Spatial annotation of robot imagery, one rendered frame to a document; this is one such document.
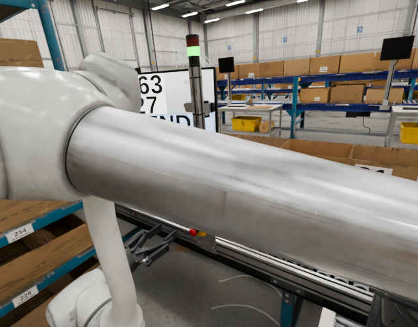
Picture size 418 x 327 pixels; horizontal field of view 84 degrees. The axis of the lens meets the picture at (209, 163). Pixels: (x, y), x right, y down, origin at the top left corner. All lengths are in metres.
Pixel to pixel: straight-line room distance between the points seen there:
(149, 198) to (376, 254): 0.18
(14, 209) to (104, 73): 0.59
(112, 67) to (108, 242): 0.36
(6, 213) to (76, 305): 0.33
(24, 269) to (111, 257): 0.43
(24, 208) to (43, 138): 0.66
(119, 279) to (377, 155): 1.55
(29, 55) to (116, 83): 0.49
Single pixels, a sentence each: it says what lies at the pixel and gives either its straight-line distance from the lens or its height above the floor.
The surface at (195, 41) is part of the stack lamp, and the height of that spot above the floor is 1.64.
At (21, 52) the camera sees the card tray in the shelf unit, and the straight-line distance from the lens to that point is 0.87.
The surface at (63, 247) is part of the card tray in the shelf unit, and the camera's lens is 0.99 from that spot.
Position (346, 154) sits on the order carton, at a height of 0.98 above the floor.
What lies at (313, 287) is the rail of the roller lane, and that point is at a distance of 1.13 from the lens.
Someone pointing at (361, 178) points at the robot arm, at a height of 1.43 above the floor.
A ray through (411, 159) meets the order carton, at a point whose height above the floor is 0.99.
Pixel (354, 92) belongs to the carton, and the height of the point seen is 1.01.
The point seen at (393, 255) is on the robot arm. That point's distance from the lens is 0.22.
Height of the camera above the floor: 1.51
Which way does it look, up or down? 21 degrees down
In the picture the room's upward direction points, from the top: 4 degrees counter-clockwise
